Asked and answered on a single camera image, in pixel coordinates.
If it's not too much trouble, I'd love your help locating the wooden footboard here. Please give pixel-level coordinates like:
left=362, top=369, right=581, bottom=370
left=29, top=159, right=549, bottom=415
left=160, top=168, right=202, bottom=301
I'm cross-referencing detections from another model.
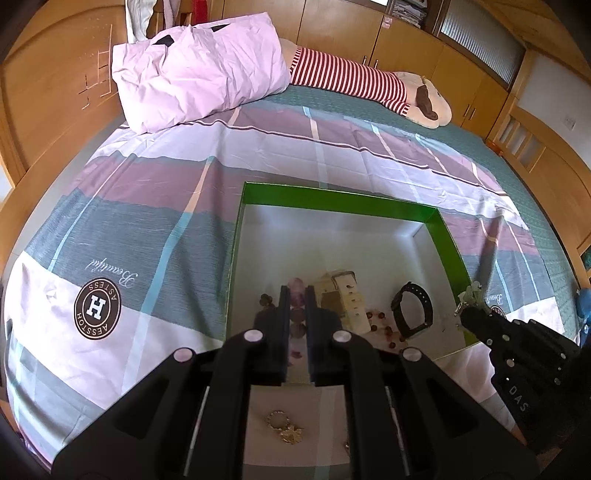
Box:
left=484, top=88, right=591, bottom=282

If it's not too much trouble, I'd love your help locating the pale green charm pendant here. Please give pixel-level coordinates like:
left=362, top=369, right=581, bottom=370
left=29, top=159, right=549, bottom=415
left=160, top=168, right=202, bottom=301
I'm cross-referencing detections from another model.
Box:
left=454, top=283, right=486, bottom=320

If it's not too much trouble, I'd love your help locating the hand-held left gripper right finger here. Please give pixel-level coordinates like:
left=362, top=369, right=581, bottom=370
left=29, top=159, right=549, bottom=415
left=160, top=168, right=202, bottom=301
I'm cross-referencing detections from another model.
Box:
left=306, top=285, right=541, bottom=480

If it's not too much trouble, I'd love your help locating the white cloth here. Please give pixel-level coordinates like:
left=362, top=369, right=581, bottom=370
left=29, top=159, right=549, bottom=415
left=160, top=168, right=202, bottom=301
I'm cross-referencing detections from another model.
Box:
left=127, top=0, right=186, bottom=43

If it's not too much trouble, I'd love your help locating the black watch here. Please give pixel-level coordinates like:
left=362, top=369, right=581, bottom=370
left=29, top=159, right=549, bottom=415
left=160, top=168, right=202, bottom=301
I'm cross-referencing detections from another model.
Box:
left=391, top=281, right=434, bottom=339

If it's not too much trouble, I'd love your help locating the plaid printed bedsheet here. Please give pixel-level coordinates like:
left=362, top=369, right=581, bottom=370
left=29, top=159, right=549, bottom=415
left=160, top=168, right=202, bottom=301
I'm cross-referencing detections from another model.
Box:
left=0, top=104, right=568, bottom=480

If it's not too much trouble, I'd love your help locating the red striped plush toy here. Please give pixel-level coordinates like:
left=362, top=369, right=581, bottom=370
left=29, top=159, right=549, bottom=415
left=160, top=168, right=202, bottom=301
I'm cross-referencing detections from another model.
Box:
left=287, top=39, right=453, bottom=131

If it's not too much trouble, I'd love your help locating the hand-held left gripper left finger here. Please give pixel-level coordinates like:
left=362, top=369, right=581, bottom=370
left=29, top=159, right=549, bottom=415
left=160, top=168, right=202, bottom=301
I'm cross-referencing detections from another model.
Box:
left=51, top=285, right=293, bottom=480

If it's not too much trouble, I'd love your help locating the frosted glass window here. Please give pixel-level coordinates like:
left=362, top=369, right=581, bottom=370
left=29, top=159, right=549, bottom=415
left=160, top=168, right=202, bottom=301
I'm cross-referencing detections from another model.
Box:
left=438, top=0, right=528, bottom=89

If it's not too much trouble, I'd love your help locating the brown bead bracelet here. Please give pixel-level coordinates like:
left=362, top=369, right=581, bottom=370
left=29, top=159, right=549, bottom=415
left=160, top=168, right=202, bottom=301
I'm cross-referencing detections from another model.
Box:
left=259, top=276, right=309, bottom=361

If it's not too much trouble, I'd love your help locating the wooden headboard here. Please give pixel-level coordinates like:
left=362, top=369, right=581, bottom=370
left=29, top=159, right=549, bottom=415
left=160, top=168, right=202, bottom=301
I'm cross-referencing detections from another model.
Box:
left=0, top=0, right=139, bottom=195

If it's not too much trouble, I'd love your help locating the green cardboard box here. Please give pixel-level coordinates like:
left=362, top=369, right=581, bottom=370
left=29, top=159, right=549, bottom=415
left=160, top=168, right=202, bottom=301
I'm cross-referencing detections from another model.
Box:
left=224, top=181, right=483, bottom=387

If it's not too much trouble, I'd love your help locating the blue object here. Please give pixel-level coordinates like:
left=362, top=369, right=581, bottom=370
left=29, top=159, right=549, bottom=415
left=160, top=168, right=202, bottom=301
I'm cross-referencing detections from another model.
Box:
left=576, top=287, right=591, bottom=344

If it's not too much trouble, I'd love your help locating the pink pillow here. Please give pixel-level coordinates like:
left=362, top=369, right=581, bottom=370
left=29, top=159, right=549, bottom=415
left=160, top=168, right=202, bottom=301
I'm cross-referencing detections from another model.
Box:
left=112, top=13, right=291, bottom=134

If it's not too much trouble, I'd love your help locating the stack of papers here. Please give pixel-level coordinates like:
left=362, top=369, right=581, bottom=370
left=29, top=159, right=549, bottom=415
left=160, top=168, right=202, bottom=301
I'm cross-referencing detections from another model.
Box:
left=385, top=0, right=431, bottom=29

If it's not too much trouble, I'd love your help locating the red bead bracelet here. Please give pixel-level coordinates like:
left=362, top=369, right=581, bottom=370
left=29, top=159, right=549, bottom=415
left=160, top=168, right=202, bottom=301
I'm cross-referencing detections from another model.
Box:
left=366, top=310, right=408, bottom=350

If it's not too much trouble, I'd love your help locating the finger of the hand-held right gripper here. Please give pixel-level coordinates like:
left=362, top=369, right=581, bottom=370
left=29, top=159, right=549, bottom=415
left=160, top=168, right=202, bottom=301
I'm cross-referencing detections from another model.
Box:
left=462, top=305, right=581, bottom=366
left=463, top=318, right=523, bottom=385

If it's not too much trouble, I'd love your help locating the cream white watch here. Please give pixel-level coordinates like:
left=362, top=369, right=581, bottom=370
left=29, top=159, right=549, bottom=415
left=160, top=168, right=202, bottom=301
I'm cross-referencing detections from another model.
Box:
left=314, top=270, right=373, bottom=334

